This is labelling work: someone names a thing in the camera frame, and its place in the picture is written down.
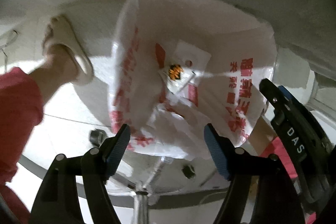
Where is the white red plastic trash bag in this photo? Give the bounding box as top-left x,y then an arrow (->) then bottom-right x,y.
109,0 -> 277,160

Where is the office chair base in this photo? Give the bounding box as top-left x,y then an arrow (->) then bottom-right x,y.
19,127 -> 229,223

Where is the white orange snack wrapper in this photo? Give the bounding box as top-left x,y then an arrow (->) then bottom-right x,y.
158,64 -> 195,94

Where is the beige slipper on foot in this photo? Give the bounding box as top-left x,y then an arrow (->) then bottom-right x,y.
42,15 -> 94,86

